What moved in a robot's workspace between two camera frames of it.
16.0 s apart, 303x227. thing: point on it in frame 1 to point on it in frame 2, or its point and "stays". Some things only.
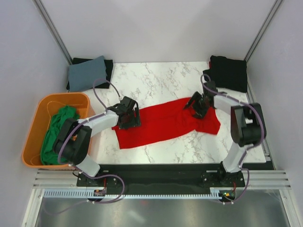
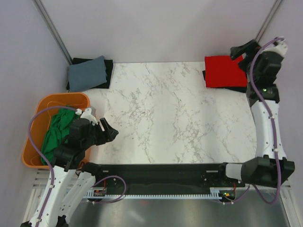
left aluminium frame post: x=43 y=11 stays
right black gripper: x=200 y=113 to x=249 y=47
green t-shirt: x=66 y=113 stays
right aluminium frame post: x=276 y=5 stays
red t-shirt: x=164 y=120 to x=222 y=71
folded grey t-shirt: x=82 y=75 stays
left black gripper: x=136 y=123 to x=111 y=133
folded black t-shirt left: x=109 y=66 stays
